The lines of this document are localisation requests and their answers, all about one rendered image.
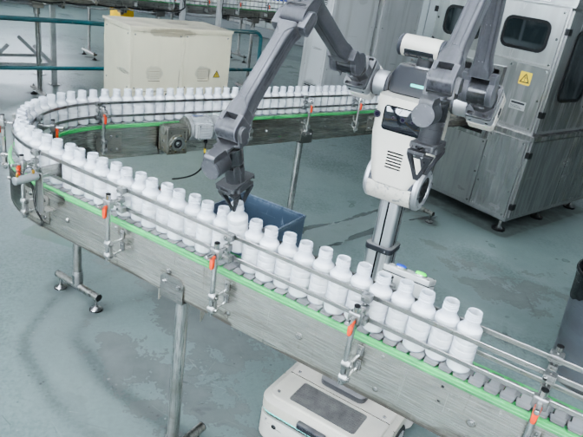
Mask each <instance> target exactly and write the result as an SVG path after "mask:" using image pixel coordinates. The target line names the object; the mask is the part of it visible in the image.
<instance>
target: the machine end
mask: <svg viewBox="0 0 583 437"><path fill-rule="evenodd" d="M466 2H467V0H440V2H439V6H438V5H436V6H435V11H437V13H436V20H435V24H434V28H433V32H432V36H433V37H434V38H435V39H439V40H443V41H448V40H449V38H450V36H451V34H452V32H453V30H454V28H455V25H456V23H457V21H458V19H459V17H460V15H461V13H462V10H463V8H464V6H465V3H466ZM494 74H497V75H500V80H499V85H501V86H503V89H504V95H505V98H506V102H505V104H504V107H503V109H502V111H501V115H500V117H499V119H498V121H497V123H496V125H495V128H494V130H493V131H486V130H482V129H479V128H475V127H470V126H469V125H466V126H457V127H447V131H446V134H445V139H444V140H445V141H447V142H446V146H445V147H444V148H445V153H444V155H443V156H442V157H441V158H440V159H439V160H438V161H437V162H436V164H435V165H434V166H433V168H432V169H431V172H432V174H433V179H432V185H431V189H434V190H436V191H438V192H441V193H443V194H445V195H447V196H450V197H451V198H453V199H456V200H459V201H461V202H462V203H464V204H466V205H469V206H472V207H474V208H475V209H477V210H479V211H482V212H485V213H486V214H488V215H491V216H493V217H495V218H497V219H498V220H499V222H498V225H492V226H491V228H492V229H493V230H495V231H497V232H504V231H505V230H506V229H505V228H504V227H503V226H501V222H502V221H504V222H505V221H509V220H511V219H517V218H519V217H522V216H526V215H528V214H530V217H531V218H533V219H538V220H543V217H542V216H541V215H540V214H539V213H540V211H543V210H546V209H549V208H552V207H556V206H558V205H563V206H564V207H565V208H567V209H571V210H574V209H575V206H573V205H572V202H573V201H575V200H579V199H583V0H507V1H506V5H505V9H504V13H503V17H502V21H501V28H500V33H499V36H498V41H497V44H496V49H495V57H494ZM567 203H568V204H567ZM535 212H536V213H535Z"/></svg>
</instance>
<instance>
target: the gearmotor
mask: <svg viewBox="0 0 583 437"><path fill-rule="evenodd" d="M218 118H219V116H218V115H191V116H183V117H182V118H180V121H179V122H172V123H163V124H160V130H159V148H158V149H159V154H164V152H165V153H166V154H167V155H169V154H178V153H187V141H188V140H204V143H205V146H204V154H205V153H206V144H207V140H208V139H216V134H215V132H214V127H215V123H216V121H217V119H218ZM201 169H202V168H200V169H199V170H198V171H197V172H196V173H198V172H199V171H200V170H201ZM196 173H194V174H191V175H188V176H186V177H180V178H172V179H184V178H188V177H191V176H194V175H195V174H196Z"/></svg>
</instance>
